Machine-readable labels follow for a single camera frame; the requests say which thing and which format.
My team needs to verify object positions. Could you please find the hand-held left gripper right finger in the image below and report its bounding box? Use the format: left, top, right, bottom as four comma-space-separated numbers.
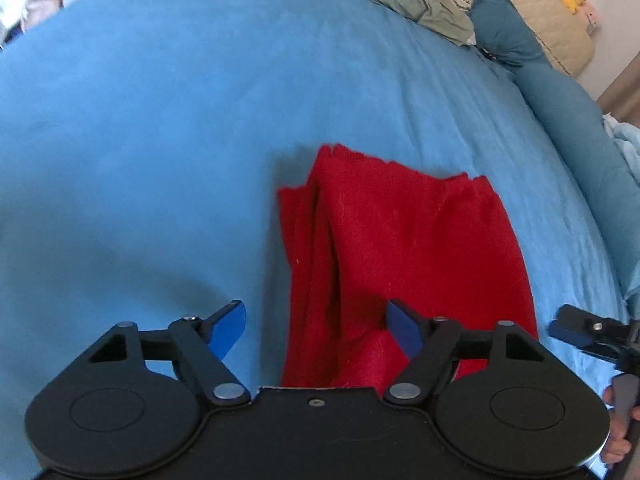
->
383, 298, 546, 408

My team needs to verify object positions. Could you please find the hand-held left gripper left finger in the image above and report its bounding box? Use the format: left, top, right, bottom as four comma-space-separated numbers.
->
87, 300, 251, 408

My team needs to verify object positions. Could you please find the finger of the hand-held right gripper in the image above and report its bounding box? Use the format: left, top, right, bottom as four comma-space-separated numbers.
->
548, 303, 631, 361

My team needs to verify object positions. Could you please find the red knit sweater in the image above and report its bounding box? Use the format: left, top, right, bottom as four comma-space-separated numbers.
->
277, 143, 540, 390

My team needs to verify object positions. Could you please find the person's right hand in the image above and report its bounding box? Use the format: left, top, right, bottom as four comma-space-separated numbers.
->
601, 384, 634, 466

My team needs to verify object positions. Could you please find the blue bed sheet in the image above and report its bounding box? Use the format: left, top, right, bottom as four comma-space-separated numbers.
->
0, 0, 640, 480

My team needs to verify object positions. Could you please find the blue duvet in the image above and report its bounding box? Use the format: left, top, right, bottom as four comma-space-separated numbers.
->
514, 62, 640, 302

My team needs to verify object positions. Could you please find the pale blue white blanket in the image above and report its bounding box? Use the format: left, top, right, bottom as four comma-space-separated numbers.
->
602, 112, 640, 182

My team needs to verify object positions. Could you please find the beige curtain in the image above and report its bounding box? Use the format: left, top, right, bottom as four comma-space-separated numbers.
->
597, 54, 640, 127

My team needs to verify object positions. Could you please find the pale pink plush toy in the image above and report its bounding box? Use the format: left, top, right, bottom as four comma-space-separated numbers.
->
579, 2, 604, 37

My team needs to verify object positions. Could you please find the teal pillow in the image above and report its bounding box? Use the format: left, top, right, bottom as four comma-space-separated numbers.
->
469, 0, 552, 69

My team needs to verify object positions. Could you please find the beige quilted headboard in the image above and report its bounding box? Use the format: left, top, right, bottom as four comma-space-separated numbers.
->
370, 0, 596, 79

